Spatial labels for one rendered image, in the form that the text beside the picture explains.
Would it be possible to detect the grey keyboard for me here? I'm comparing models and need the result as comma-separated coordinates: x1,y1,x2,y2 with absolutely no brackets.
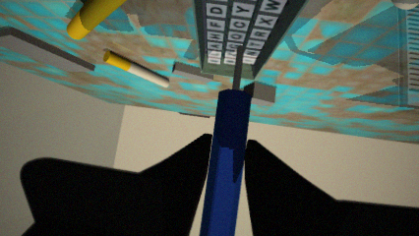
191,0,311,81

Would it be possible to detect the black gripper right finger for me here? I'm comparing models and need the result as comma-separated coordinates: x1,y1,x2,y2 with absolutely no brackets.
245,140,419,236

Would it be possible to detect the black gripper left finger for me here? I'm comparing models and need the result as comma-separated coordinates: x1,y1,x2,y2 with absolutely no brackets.
20,134,212,236

